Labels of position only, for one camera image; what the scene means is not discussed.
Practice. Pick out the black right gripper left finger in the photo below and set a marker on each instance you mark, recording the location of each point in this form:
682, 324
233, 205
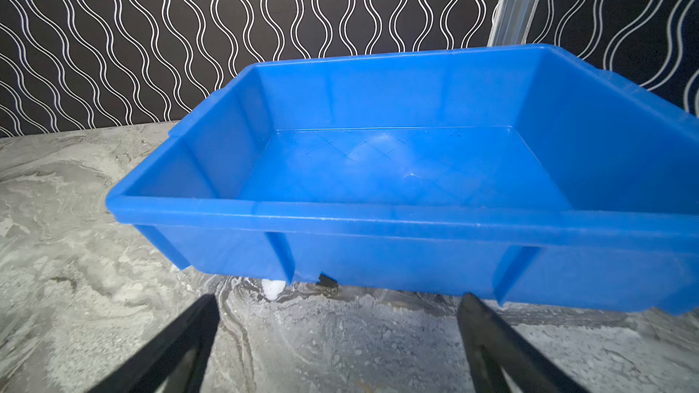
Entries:
176, 359

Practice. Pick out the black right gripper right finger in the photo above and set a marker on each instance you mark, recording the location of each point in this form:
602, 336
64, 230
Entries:
495, 352

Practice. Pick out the blue plastic bin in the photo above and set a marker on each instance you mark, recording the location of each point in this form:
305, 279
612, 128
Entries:
519, 174

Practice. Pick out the aluminium frame post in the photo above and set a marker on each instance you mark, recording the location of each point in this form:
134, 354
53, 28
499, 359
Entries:
519, 0

